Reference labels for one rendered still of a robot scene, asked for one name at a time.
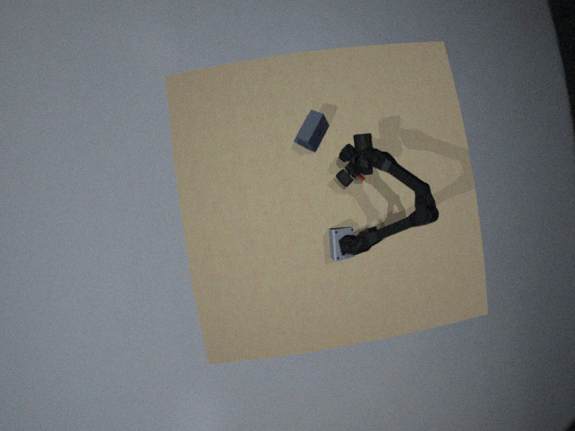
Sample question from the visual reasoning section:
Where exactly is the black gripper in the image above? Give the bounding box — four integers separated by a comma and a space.
335, 155, 363, 187

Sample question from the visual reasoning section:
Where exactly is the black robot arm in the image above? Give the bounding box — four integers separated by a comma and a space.
338, 133, 438, 255

